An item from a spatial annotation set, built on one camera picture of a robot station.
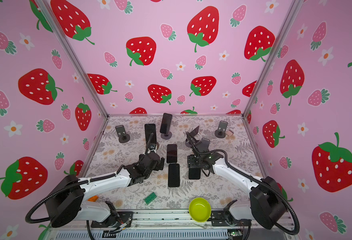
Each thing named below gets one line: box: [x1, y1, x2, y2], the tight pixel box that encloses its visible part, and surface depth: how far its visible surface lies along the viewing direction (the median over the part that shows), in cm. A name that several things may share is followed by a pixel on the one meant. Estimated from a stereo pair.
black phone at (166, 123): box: [159, 112, 173, 134], surface depth 105 cm
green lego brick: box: [144, 192, 158, 205], surface depth 82 cm
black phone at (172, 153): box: [166, 144, 178, 163], surface depth 100 cm
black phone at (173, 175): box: [168, 163, 180, 188], surface depth 92 cm
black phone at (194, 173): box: [188, 168, 201, 180], surface depth 85 cm
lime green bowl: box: [188, 197, 212, 223], surface depth 77 cm
